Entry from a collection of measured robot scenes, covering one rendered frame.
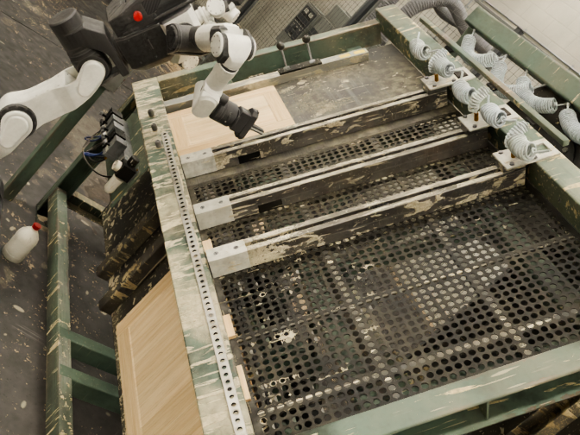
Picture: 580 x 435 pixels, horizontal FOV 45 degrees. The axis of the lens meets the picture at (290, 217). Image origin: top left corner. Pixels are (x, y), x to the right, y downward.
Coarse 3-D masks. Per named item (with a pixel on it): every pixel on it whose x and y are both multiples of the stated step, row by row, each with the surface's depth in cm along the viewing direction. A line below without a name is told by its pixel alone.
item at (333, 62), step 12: (324, 60) 321; (336, 60) 319; (348, 60) 321; (360, 60) 323; (276, 72) 319; (300, 72) 318; (312, 72) 320; (240, 84) 316; (252, 84) 315; (264, 84) 317; (276, 84) 318; (192, 96) 314; (168, 108) 311; (180, 108) 313
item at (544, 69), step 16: (480, 16) 351; (464, 32) 358; (480, 32) 346; (496, 32) 337; (512, 32) 329; (496, 48) 343; (512, 48) 324; (528, 48) 316; (528, 64) 312; (544, 64) 305; (544, 80) 301; (560, 80) 294; (576, 80) 288; (560, 96) 292; (576, 96) 284; (384, 240) 293; (272, 272) 306
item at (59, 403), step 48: (96, 144) 344; (48, 192) 350; (144, 192) 329; (48, 240) 319; (144, 240) 304; (48, 288) 292; (144, 288) 286; (48, 336) 270; (48, 384) 251; (48, 432) 234
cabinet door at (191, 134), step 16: (240, 96) 311; (256, 96) 309; (272, 96) 307; (176, 112) 309; (272, 112) 296; (288, 112) 294; (176, 128) 298; (192, 128) 297; (208, 128) 295; (224, 128) 292; (272, 128) 286; (176, 144) 288; (192, 144) 286; (208, 144) 284
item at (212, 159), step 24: (432, 72) 273; (408, 96) 279; (432, 96) 278; (312, 120) 276; (336, 120) 273; (360, 120) 275; (384, 120) 278; (240, 144) 271; (264, 144) 270; (288, 144) 273; (192, 168) 268; (216, 168) 270
